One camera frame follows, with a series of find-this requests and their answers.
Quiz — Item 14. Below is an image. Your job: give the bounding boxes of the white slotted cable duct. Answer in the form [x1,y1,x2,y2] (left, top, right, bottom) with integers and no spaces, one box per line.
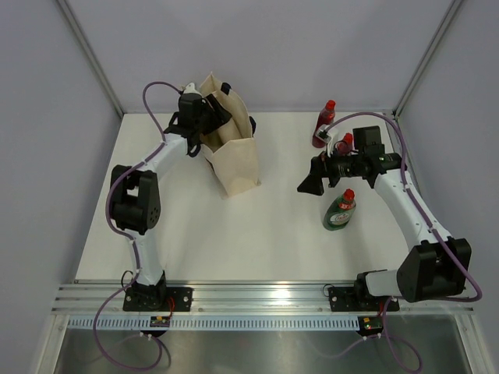
[67,315,359,331]

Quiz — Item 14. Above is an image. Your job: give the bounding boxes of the green dish soap bottle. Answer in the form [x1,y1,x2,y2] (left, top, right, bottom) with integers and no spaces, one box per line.
[322,189,356,231]

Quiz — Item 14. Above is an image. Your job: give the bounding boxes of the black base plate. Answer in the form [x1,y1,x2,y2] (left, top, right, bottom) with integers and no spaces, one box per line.
[327,285,387,312]
[122,287,193,312]

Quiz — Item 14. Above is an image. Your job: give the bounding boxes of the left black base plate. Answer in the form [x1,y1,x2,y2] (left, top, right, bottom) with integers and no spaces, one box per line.
[122,287,193,312]

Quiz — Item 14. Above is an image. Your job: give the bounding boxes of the red dish soap bottle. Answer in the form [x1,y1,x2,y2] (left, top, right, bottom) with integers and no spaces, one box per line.
[334,132,354,156]
[311,100,336,149]

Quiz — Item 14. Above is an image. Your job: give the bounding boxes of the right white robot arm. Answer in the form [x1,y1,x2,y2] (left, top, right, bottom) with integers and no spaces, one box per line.
[297,126,471,309]

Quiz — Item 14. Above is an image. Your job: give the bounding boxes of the aluminium frame post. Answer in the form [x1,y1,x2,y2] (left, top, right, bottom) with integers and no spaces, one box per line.
[54,0,125,119]
[392,0,465,121]

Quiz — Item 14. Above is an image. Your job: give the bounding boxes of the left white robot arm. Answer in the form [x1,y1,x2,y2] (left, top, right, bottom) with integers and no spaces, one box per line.
[105,90,232,311]

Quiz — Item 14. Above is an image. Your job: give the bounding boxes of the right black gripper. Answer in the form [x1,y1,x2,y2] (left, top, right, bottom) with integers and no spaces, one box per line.
[298,142,364,196]

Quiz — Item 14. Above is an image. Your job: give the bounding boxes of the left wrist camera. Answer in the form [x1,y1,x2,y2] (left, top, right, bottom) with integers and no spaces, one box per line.
[182,82,201,96]

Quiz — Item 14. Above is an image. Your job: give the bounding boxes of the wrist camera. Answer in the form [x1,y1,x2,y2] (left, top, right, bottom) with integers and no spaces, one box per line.
[182,82,201,96]
[315,125,338,156]

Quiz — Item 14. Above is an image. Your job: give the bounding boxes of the left aluminium frame post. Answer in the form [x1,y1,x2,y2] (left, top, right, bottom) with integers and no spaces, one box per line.
[54,0,125,119]

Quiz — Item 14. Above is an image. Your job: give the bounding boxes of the beige lotion bottle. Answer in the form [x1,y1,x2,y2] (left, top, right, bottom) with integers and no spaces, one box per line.
[217,119,241,145]

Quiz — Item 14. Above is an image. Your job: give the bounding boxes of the beige canvas tote bag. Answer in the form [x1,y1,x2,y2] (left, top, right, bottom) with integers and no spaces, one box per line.
[199,74,260,198]

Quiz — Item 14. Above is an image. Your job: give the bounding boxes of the right aluminium frame post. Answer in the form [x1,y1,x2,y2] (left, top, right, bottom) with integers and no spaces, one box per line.
[392,0,465,121]

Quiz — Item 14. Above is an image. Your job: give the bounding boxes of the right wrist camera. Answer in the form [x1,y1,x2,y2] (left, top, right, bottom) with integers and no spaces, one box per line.
[315,125,338,156]

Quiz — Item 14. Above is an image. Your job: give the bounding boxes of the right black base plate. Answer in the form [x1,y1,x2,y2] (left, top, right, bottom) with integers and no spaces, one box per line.
[327,285,387,312]

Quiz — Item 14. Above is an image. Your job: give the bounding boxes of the red dish soap bottle front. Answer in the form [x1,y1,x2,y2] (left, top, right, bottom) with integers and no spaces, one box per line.
[334,132,354,156]

